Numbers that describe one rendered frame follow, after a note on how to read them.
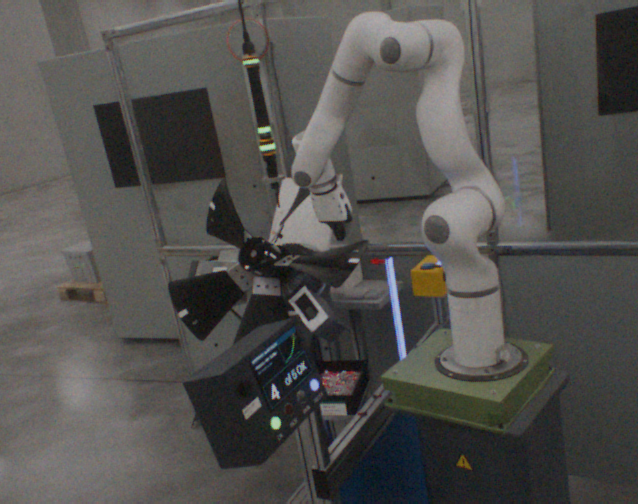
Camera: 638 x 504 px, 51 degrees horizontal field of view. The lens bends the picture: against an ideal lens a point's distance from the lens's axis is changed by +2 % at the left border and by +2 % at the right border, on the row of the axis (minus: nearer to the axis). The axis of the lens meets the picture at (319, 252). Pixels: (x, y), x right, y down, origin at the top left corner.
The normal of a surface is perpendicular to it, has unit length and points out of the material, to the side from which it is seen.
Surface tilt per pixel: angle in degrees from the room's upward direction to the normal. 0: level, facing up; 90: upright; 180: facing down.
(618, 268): 90
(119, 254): 90
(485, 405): 89
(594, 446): 90
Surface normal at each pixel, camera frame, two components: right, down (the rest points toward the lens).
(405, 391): -0.62, 0.32
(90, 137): -0.39, 0.32
